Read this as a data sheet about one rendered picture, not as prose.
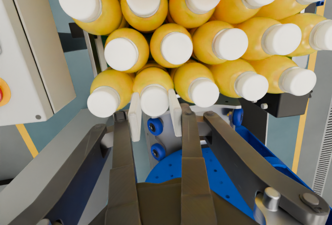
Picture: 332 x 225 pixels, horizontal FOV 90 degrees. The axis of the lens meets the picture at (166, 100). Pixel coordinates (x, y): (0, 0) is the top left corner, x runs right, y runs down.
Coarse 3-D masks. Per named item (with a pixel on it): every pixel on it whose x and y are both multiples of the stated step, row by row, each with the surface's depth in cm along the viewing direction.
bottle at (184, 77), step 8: (184, 64) 29; (192, 64) 28; (200, 64) 28; (168, 72) 39; (176, 72) 30; (184, 72) 27; (192, 72) 26; (200, 72) 26; (208, 72) 26; (176, 80) 28; (184, 80) 26; (192, 80) 25; (176, 88) 28; (184, 88) 26; (184, 96) 27
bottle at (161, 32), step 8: (168, 24) 24; (176, 24) 24; (160, 32) 24; (168, 32) 23; (184, 32) 23; (152, 40) 25; (160, 40) 23; (192, 40) 25; (152, 48) 25; (160, 48) 22; (152, 56) 27; (160, 56) 24; (160, 64) 26; (168, 64) 25
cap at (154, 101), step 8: (152, 88) 21; (160, 88) 22; (144, 96) 21; (152, 96) 21; (160, 96) 21; (144, 104) 22; (152, 104) 22; (160, 104) 22; (168, 104) 22; (152, 112) 22; (160, 112) 22
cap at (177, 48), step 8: (176, 32) 20; (168, 40) 20; (176, 40) 20; (184, 40) 20; (168, 48) 21; (176, 48) 21; (184, 48) 21; (192, 48) 21; (168, 56) 21; (176, 56) 21; (184, 56) 21; (176, 64) 21
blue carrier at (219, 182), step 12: (168, 156) 40; (180, 156) 40; (204, 156) 39; (156, 168) 37; (168, 168) 37; (180, 168) 36; (216, 168) 36; (156, 180) 34; (216, 180) 33; (228, 180) 32; (216, 192) 30; (228, 192) 30; (240, 204) 28; (252, 216) 26
